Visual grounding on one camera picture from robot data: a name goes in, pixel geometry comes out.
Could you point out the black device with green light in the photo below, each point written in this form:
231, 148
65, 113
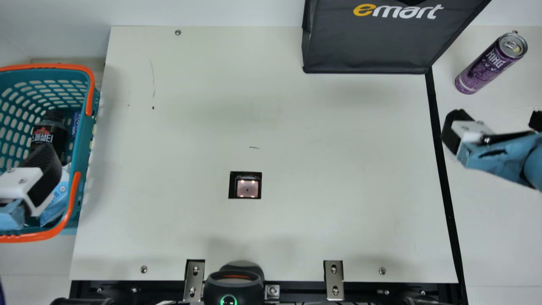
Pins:
233, 288

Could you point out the dark grey bag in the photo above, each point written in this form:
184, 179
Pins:
381, 38

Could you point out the blue rectangular tin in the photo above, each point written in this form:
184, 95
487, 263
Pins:
75, 123

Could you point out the dark coffee bottle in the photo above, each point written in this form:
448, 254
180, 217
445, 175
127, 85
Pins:
48, 135

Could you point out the black strip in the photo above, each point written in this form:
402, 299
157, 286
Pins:
440, 169

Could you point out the pale blue packet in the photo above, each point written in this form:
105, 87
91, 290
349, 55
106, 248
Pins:
57, 203

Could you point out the small square scanner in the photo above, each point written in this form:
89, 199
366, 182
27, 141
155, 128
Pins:
245, 186

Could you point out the purple can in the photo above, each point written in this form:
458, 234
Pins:
487, 65

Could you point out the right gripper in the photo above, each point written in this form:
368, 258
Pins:
504, 159

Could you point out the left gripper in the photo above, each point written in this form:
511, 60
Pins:
10, 216

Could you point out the teal shopping basket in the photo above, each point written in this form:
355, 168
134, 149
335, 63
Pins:
25, 95

